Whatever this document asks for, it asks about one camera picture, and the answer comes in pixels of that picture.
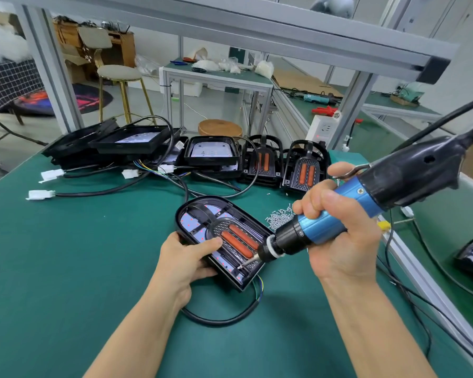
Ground black cover orange strips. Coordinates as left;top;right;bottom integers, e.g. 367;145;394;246
282;140;332;194
240;135;283;186
207;216;263;265

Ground round beige stool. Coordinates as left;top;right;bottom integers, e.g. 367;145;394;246
98;64;157;123

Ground white crumpled bag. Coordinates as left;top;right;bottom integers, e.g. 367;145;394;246
254;60;275;80

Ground aluminium shelf frame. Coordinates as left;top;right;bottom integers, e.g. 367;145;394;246
16;0;458;150

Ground teal hand tool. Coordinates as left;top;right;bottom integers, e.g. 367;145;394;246
303;92;340;104

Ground green workbench white legs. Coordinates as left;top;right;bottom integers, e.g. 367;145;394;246
363;90;443;123

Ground heap of small silver screws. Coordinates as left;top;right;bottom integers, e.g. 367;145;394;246
266;204;301;232

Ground blue black electric screwdriver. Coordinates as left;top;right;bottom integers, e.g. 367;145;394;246
236;122;473;268

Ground stack of unassembled lamp housings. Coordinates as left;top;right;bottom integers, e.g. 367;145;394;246
27;116;245;202

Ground white plastic bags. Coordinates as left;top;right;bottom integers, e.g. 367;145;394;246
0;23;33;64

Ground round brown wooden stool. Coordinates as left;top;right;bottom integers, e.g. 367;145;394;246
198;119;244;139

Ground white handheld device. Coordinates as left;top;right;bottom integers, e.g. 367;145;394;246
310;0;356;19

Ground black checked cloth table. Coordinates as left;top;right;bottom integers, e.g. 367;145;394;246
0;59;44;111

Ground small green workbench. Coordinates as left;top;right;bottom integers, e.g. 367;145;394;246
159;62;275;134

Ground person's right hand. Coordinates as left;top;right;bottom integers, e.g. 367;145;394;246
292;161;385;282

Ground person's left hand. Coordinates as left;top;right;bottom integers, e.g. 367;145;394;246
152;232;224;308

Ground red tool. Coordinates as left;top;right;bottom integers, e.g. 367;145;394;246
311;106;364;123

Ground white power strip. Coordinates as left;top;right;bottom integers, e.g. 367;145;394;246
307;112;342;146

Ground colourful round rug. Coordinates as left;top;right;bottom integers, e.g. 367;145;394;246
12;82;114;117

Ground teal power supply box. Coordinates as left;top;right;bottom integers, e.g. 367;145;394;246
331;149;370;174

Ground brown wooden cabinet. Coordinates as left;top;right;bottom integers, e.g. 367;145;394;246
54;19;137;68

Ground person's left forearm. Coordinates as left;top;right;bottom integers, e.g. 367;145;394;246
84;291;190;378

